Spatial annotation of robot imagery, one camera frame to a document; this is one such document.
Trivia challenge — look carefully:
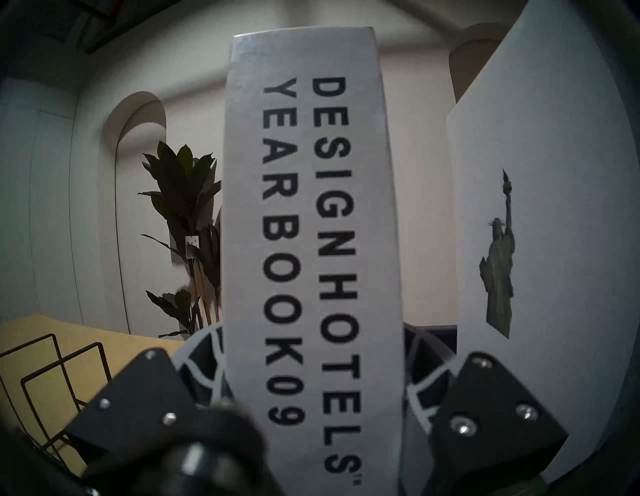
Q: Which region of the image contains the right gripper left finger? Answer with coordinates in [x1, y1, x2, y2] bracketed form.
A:
[64, 322, 227, 462]

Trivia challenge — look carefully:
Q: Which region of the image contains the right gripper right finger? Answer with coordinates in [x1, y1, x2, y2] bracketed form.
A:
[402, 322, 570, 484]

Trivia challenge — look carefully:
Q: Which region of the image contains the white Design Hotels yearbook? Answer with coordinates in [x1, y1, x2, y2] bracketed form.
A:
[220, 27, 408, 496]

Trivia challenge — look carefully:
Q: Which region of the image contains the white Statue of Liberty book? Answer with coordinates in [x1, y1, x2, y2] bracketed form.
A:
[445, 0, 640, 482]

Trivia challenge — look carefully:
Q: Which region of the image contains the black metal utility cart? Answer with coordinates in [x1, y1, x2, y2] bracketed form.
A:
[402, 324, 640, 496]

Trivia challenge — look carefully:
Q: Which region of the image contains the tall green potted plant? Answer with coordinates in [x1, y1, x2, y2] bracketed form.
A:
[139, 141, 223, 338]

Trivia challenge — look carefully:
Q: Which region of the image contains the black wire book rack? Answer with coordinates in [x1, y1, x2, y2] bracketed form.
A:
[0, 334, 113, 467]

